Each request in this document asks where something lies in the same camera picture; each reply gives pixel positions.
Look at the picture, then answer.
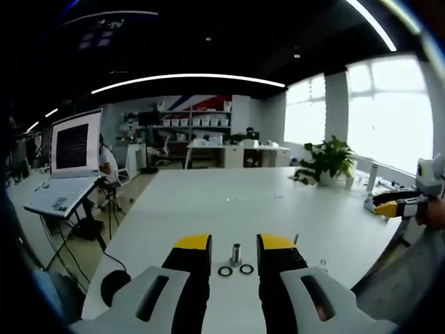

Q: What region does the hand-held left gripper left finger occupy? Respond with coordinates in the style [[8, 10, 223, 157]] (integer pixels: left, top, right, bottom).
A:
[[69, 233, 213, 334]]

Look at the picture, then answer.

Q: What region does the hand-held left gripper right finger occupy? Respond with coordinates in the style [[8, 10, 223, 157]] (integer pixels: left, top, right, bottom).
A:
[[256, 232, 397, 334]]

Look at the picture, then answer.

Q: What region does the metal threaded stud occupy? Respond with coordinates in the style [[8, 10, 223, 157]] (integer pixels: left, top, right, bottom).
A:
[[229, 242, 245, 268]]

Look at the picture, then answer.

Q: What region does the person's right hand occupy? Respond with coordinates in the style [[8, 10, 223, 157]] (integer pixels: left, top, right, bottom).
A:
[[416, 197, 445, 231]]

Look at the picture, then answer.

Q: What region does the white upright box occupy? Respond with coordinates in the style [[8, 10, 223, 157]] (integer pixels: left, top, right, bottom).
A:
[[366, 164, 379, 193]]

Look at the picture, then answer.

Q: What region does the black round mouse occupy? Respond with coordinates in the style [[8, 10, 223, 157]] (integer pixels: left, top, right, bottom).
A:
[[99, 269, 132, 308]]

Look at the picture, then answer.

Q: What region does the green potted plant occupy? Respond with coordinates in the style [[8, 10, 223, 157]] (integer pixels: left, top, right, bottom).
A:
[[294, 134, 357, 186]]

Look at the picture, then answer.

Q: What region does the black laptop stand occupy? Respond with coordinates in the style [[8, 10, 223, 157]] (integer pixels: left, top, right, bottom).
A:
[[40, 176, 121, 276]]

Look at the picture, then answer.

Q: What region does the white office chair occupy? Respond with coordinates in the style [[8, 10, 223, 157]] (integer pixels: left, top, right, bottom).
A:
[[111, 144, 132, 185]]

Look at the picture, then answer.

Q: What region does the white laptop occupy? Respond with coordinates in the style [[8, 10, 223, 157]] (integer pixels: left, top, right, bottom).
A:
[[23, 108, 104, 220]]

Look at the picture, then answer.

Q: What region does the white background desk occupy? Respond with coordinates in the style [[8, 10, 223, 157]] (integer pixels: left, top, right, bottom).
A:
[[184, 139, 291, 170]]

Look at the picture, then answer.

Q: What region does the straight ceiling light strip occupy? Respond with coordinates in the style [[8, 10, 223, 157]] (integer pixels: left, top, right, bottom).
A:
[[346, 0, 398, 52]]

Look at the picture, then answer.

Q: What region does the white storage shelf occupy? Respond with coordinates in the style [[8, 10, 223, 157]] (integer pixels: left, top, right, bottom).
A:
[[152, 100, 233, 142]]

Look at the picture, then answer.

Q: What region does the curved ceiling light strip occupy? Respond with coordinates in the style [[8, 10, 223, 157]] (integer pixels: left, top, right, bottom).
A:
[[90, 73, 286, 95]]

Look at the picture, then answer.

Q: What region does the black cable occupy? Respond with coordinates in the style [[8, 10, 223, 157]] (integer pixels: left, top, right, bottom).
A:
[[99, 236, 128, 274]]

